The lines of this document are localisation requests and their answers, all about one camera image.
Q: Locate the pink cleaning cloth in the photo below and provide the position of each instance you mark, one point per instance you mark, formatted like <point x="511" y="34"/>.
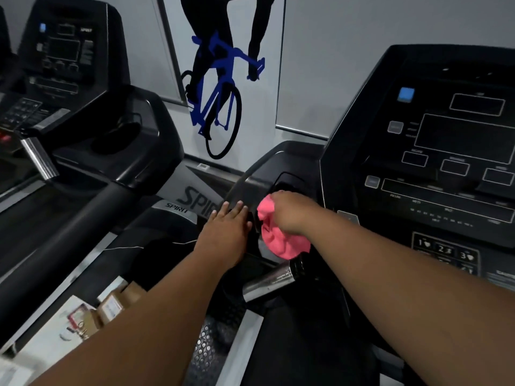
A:
<point x="277" y="233"/>

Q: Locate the brown cardboard box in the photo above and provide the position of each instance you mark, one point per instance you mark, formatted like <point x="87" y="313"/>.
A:
<point x="116" y="303"/>

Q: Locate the person's left fingers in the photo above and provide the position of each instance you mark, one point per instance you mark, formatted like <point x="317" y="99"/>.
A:
<point x="235" y="211"/>

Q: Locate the person's right hand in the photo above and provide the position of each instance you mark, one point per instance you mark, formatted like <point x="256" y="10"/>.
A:
<point x="291" y="213"/>

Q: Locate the person's left forearm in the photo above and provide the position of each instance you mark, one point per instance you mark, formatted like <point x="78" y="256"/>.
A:
<point x="136" y="325"/>

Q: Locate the blue cyclist wall poster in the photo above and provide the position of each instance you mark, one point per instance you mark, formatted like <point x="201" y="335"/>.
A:
<point x="225" y="76"/>

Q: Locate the black treadmill with console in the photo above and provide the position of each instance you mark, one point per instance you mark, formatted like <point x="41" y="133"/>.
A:
<point x="402" y="156"/>

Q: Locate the white printed box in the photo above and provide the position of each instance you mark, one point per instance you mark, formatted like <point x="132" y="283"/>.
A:
<point x="48" y="337"/>

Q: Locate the person's left hand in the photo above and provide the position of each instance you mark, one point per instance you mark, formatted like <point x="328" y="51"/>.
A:
<point x="223" y="237"/>

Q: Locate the person's right forearm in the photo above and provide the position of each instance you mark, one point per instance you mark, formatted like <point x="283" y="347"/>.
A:
<point x="418" y="305"/>

